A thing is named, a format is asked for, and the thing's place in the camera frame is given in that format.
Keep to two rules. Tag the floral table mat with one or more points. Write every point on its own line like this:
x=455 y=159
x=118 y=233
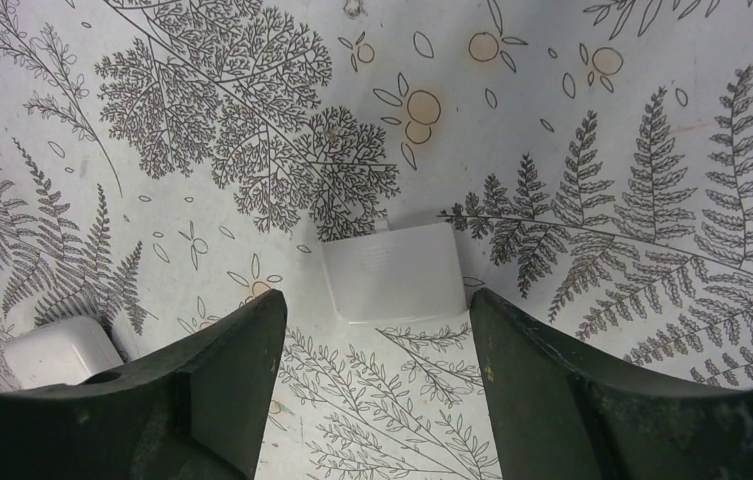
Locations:
x=164 y=162

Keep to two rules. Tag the white battery cover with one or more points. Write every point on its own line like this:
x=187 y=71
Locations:
x=396 y=276

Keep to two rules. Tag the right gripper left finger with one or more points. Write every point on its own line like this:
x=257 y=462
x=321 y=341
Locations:
x=196 y=409

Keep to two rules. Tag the white remote control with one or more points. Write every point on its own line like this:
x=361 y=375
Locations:
x=67 y=351

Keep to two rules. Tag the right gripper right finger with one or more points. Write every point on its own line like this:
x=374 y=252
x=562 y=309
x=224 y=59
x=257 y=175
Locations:
x=562 y=409

